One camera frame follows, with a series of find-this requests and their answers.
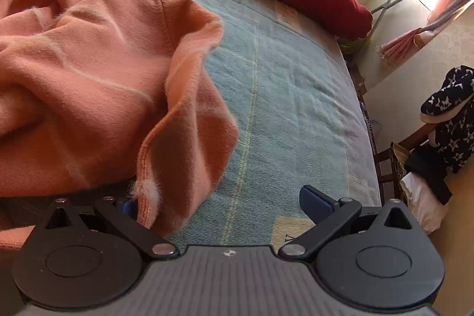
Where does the white bag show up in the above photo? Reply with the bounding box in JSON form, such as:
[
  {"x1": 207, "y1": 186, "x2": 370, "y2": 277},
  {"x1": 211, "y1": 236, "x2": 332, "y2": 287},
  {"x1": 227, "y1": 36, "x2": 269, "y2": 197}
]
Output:
[{"x1": 400, "y1": 171, "x2": 449, "y2": 234}]

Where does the star print dark garment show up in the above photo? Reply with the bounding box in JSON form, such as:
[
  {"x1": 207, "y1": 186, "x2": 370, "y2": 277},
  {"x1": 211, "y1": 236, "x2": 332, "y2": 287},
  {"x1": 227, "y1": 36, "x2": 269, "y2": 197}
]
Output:
[{"x1": 420, "y1": 66, "x2": 474, "y2": 174}]

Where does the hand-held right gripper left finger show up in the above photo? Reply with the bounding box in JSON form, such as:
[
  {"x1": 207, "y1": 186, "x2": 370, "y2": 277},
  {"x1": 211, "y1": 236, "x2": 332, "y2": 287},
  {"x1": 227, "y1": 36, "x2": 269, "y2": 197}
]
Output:
[{"x1": 45, "y1": 197, "x2": 178, "y2": 259}]

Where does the patterned bag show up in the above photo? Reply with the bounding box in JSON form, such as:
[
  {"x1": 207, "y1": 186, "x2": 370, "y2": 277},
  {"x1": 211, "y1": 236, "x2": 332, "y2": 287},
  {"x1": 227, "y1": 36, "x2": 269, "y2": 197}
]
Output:
[{"x1": 390, "y1": 141, "x2": 412, "y2": 191}]

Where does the pink striped curtain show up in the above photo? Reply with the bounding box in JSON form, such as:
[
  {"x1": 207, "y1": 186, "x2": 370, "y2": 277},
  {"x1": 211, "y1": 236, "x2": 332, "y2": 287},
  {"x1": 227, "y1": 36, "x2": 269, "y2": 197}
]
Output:
[{"x1": 378, "y1": 0, "x2": 474, "y2": 69}]

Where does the blue checked bed sheet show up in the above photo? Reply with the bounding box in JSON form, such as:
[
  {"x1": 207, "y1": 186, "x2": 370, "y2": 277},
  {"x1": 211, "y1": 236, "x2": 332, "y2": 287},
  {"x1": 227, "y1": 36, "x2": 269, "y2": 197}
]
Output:
[{"x1": 0, "y1": 0, "x2": 382, "y2": 254}]

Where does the pink knit sweater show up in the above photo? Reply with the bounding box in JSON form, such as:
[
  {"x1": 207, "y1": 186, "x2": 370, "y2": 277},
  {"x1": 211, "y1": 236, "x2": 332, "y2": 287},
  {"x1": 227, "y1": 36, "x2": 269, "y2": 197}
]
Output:
[{"x1": 0, "y1": 0, "x2": 239, "y2": 254}]

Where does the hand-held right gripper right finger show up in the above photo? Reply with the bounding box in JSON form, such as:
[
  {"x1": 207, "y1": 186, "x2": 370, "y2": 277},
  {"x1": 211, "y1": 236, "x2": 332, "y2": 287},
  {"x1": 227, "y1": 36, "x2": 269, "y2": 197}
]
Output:
[{"x1": 278, "y1": 185, "x2": 423, "y2": 261}]

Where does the wooden chair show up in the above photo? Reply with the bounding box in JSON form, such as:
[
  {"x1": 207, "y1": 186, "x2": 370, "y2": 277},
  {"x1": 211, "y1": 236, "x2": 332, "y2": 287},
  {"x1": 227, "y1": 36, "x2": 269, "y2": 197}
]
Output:
[{"x1": 373, "y1": 121, "x2": 438, "y2": 187}]

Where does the black cloth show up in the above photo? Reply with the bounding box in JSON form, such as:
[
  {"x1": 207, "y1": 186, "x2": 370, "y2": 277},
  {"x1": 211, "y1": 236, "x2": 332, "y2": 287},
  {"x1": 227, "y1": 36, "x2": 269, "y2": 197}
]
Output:
[{"x1": 405, "y1": 146, "x2": 453, "y2": 206}]

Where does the yellow plastic bag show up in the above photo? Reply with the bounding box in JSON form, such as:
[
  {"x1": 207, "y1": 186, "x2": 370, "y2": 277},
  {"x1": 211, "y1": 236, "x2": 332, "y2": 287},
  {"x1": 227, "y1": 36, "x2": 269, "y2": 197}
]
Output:
[{"x1": 339, "y1": 36, "x2": 371, "y2": 54}]

